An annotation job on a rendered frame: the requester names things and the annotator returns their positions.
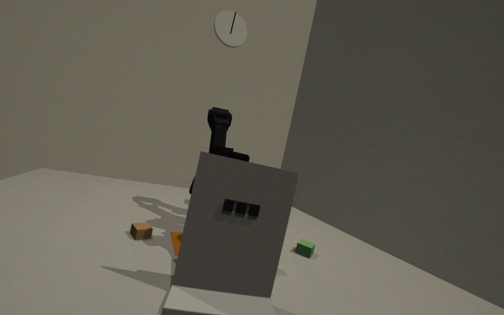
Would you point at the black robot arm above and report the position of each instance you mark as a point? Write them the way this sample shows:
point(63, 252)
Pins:
point(219, 120)

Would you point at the orange square mat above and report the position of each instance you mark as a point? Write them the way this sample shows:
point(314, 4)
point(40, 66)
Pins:
point(176, 240)

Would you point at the brown block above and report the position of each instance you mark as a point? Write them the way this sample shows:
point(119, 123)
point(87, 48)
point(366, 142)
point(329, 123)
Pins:
point(141, 231)

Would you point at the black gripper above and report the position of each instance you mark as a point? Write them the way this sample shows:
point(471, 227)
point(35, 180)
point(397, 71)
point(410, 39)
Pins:
point(235, 155)

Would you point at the green rectangular block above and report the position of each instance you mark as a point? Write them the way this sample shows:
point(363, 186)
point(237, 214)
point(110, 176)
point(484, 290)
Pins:
point(305, 248)

